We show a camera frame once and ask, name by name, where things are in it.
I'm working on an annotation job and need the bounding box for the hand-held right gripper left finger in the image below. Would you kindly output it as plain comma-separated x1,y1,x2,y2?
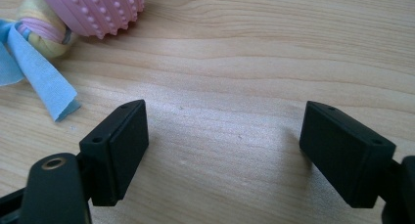
78,99,150,207

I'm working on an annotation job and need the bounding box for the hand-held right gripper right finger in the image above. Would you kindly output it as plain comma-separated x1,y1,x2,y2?
299,100,397,209

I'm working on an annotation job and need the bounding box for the pink studded ball rope toy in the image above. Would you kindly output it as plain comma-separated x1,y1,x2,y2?
0,0,147,123

